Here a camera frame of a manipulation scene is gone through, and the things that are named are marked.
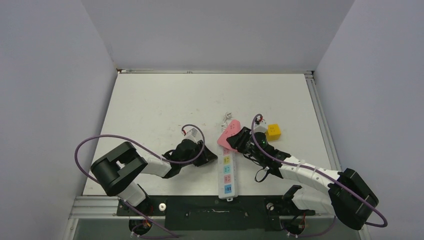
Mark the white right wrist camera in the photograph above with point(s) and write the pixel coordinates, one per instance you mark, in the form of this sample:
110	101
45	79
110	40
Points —
260	126

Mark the white power strip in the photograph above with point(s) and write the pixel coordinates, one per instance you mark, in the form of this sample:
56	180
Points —
226	168

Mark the aluminium frame rail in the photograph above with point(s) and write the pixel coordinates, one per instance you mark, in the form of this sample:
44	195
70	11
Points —
199	71
323	126

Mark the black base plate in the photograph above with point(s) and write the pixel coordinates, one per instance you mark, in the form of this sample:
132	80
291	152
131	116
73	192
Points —
209	213

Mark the aluminium frame rail right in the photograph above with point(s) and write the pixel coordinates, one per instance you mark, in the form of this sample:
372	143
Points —
323	126

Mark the aluminium frame rail back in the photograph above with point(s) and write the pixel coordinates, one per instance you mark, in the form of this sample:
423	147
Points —
199	71

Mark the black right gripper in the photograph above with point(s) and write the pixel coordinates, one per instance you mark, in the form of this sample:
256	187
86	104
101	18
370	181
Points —
238	141

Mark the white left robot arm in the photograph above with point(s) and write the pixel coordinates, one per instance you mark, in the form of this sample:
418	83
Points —
117	170

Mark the yellow cube socket adapter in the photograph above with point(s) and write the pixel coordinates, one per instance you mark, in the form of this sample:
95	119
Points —
273	132

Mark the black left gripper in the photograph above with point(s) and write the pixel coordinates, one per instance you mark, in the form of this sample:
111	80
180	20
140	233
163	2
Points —
206	156

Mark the pink triangular socket adapter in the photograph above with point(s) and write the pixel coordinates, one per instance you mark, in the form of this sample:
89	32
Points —
228	130

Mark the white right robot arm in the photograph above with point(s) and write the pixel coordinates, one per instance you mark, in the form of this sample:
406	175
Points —
343	194

